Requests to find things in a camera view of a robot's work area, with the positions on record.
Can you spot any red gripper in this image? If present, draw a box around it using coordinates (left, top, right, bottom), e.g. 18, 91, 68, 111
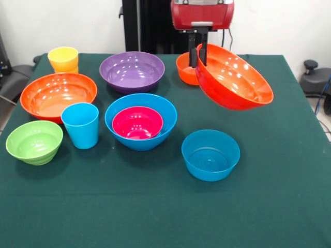
170, 2, 235, 69

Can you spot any large orange bowl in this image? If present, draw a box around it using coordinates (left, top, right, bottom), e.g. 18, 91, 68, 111
195, 43, 274, 111
20, 72, 98, 124

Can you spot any pink bowl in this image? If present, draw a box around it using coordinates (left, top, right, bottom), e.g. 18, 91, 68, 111
112, 106, 164, 140

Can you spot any small orange bowl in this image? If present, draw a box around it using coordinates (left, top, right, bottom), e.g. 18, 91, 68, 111
176, 52, 200, 86

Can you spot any purple bowl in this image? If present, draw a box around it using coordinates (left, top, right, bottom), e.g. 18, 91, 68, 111
99, 51, 166, 95

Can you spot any small blue bowl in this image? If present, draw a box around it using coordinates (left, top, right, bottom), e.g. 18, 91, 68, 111
181, 129, 241, 182

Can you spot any large blue bowl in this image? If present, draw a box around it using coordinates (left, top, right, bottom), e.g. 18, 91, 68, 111
104, 92, 178, 151

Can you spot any orange cup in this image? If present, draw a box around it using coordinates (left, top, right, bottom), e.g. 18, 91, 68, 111
53, 63, 79, 74

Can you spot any yellow cup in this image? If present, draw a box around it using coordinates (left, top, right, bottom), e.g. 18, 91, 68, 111
47, 46, 79, 70

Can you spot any blue cup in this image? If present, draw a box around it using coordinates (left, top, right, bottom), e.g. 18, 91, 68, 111
61, 102, 99, 150

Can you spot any dark green tablecloth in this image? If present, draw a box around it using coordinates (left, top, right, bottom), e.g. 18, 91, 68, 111
0, 53, 331, 248

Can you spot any green bowl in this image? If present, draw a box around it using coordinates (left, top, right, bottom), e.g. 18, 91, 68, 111
5, 120, 64, 166

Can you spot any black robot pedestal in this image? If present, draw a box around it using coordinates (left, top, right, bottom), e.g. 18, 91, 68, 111
118, 0, 209, 55

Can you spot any grey pedestal foot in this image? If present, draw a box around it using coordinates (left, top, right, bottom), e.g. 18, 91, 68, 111
0, 55, 41, 104
299, 59, 331, 95

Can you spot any blue cable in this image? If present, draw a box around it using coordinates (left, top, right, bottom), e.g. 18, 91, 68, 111
314, 74, 331, 116

